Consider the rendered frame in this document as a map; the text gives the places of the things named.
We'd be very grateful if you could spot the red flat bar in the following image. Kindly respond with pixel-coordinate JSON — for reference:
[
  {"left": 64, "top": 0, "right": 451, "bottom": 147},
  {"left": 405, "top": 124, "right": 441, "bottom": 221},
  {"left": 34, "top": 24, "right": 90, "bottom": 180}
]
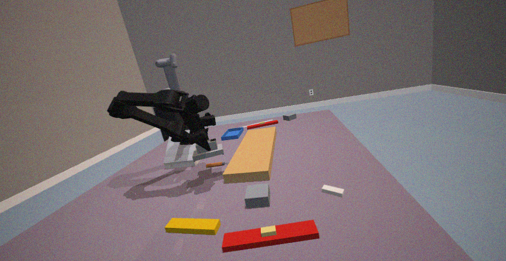
[
  {"left": 222, "top": 220, "right": 319, "bottom": 253},
  {"left": 247, "top": 120, "right": 278, "bottom": 129}
]

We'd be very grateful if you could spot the blue rectangular tray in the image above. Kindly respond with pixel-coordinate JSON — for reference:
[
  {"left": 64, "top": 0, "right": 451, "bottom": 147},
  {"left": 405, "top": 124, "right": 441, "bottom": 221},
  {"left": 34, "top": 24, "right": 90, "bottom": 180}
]
[{"left": 221, "top": 127, "right": 244, "bottom": 141}]

